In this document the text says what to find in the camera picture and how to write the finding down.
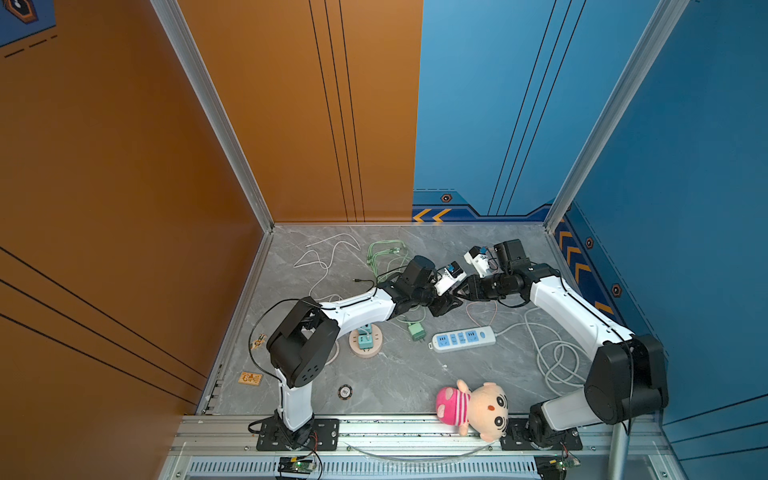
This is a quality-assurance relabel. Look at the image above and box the aluminium front rail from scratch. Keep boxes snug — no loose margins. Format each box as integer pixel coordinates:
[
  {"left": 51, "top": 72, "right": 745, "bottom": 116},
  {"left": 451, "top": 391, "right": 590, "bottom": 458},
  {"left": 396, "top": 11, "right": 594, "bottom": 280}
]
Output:
[{"left": 159, "top": 414, "right": 686, "bottom": 479}]

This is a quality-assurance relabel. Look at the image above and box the left green circuit board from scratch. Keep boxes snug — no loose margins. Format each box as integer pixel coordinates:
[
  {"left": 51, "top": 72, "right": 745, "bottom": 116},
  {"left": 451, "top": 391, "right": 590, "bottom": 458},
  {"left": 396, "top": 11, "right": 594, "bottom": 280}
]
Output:
[{"left": 276, "top": 457, "right": 321, "bottom": 479}]

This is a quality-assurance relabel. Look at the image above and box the right green circuit board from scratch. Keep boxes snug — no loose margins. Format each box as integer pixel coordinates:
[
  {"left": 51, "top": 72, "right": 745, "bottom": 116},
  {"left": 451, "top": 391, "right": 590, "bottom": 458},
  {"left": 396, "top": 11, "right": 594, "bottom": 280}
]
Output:
[{"left": 534, "top": 457, "right": 581, "bottom": 480}]

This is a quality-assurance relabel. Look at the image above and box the green multi-head cable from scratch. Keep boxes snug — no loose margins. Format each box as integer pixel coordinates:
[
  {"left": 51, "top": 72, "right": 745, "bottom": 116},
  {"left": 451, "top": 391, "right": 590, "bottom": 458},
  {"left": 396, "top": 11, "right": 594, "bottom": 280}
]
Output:
[{"left": 365, "top": 239, "right": 427, "bottom": 325}]

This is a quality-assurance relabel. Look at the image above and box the green circuit board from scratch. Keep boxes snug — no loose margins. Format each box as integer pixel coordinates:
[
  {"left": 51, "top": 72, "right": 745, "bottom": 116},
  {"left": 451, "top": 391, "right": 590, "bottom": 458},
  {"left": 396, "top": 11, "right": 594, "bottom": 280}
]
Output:
[
  {"left": 534, "top": 457, "right": 581, "bottom": 480},
  {"left": 276, "top": 457, "right": 321, "bottom": 479}
]

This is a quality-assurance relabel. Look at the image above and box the orange matchbox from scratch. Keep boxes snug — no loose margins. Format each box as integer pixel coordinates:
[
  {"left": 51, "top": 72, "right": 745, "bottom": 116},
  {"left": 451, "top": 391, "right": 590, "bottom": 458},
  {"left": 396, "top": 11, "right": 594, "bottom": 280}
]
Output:
[{"left": 238, "top": 371, "right": 263, "bottom": 386}]

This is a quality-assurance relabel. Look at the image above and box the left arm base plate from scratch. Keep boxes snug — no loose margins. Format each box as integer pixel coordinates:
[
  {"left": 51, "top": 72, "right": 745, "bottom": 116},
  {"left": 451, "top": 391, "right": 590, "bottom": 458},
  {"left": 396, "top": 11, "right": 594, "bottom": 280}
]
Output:
[{"left": 248, "top": 415, "right": 340, "bottom": 452}]

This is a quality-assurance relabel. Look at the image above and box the teal charger with black cable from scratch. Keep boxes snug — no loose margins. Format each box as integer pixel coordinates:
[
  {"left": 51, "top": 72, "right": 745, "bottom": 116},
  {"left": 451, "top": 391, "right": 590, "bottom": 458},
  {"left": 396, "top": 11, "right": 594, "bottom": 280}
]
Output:
[{"left": 357, "top": 336, "right": 374, "bottom": 350}]

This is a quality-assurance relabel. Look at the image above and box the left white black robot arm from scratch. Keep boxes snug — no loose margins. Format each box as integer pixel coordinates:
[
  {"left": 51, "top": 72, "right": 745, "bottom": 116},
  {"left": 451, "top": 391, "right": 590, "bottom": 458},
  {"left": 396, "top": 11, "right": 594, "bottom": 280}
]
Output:
[{"left": 267, "top": 255, "right": 467, "bottom": 432}]

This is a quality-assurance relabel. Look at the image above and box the white usb cable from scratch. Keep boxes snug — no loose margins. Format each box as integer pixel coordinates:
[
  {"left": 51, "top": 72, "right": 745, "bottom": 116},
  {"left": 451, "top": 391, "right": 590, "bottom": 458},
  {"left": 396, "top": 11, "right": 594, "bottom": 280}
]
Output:
[{"left": 293, "top": 232, "right": 364, "bottom": 304}]

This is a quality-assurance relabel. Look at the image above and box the white blue power strip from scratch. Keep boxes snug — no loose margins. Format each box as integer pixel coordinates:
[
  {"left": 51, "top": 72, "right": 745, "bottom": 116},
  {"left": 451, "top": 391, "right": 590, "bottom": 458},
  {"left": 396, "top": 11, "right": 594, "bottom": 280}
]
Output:
[{"left": 430, "top": 326, "right": 496, "bottom": 353}]

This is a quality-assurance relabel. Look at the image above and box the small orange connector piece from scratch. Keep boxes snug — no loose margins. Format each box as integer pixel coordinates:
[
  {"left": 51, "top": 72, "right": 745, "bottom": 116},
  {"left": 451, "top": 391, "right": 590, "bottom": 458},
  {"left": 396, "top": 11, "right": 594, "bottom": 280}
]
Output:
[{"left": 250, "top": 335, "right": 266, "bottom": 350}]

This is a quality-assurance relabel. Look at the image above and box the white power strip cord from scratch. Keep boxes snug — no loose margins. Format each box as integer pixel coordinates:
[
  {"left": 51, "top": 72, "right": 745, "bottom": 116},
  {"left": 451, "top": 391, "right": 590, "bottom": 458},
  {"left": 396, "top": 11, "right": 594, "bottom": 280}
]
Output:
[{"left": 494, "top": 307, "right": 595, "bottom": 397}]

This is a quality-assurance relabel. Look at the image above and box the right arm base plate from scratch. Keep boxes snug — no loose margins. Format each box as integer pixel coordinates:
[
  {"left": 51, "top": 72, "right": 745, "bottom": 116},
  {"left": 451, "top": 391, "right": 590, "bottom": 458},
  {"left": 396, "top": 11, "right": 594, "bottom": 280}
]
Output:
[{"left": 500, "top": 417, "right": 583, "bottom": 451}]

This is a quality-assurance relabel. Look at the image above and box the green charger lower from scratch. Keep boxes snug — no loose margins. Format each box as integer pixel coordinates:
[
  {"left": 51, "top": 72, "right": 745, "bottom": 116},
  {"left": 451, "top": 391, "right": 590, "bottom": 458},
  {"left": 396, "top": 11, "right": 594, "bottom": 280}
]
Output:
[{"left": 407, "top": 323, "right": 426, "bottom": 342}]

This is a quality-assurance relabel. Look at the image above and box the silver metal pole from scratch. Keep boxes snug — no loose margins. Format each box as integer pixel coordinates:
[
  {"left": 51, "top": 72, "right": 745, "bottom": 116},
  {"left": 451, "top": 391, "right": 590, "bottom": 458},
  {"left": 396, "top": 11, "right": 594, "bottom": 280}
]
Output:
[{"left": 607, "top": 420, "right": 632, "bottom": 480}]

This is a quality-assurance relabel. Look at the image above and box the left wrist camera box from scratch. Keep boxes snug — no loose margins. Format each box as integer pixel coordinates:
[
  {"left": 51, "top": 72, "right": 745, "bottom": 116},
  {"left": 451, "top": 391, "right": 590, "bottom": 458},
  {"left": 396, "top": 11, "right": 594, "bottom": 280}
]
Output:
[{"left": 435, "top": 261, "right": 467, "bottom": 296}]

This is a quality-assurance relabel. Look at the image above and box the black usb cable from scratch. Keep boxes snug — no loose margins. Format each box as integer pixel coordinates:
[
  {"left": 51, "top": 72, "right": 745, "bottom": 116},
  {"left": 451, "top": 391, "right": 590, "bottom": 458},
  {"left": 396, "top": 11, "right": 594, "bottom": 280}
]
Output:
[{"left": 352, "top": 277, "right": 409, "bottom": 295}]

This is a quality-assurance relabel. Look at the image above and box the pink multi-head cable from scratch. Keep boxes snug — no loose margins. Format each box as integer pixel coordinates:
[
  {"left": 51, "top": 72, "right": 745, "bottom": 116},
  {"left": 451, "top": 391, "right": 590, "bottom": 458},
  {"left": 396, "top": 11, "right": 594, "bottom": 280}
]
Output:
[{"left": 464, "top": 299, "right": 500, "bottom": 328}]

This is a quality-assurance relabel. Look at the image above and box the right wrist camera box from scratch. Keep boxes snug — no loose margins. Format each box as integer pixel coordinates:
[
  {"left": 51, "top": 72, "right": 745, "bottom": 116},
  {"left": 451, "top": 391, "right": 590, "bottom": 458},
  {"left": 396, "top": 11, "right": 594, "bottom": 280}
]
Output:
[{"left": 464, "top": 246, "right": 493, "bottom": 278}]

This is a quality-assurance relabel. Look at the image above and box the round pink power socket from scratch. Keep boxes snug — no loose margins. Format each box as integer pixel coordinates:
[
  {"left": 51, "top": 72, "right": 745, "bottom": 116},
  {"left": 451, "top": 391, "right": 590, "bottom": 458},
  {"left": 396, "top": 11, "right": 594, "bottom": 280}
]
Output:
[{"left": 349, "top": 325, "right": 383, "bottom": 359}]

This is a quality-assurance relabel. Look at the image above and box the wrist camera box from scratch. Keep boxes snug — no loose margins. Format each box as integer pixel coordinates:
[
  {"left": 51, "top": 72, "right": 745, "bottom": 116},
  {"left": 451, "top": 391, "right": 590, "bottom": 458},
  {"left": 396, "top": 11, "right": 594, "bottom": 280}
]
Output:
[
  {"left": 464, "top": 246, "right": 493, "bottom": 278},
  {"left": 435, "top": 261, "right": 467, "bottom": 296}
]

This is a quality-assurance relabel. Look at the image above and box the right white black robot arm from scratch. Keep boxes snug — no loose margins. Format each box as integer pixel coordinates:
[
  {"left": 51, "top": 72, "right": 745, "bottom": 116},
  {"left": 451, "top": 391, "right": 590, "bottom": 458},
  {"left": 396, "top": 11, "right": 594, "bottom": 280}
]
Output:
[{"left": 455, "top": 240, "right": 669, "bottom": 448}]

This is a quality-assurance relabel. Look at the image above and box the pink plush doll toy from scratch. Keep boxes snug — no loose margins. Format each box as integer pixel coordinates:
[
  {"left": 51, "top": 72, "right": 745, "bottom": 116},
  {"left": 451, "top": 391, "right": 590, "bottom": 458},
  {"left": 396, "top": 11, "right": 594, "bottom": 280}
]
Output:
[{"left": 435, "top": 380, "right": 509, "bottom": 443}]

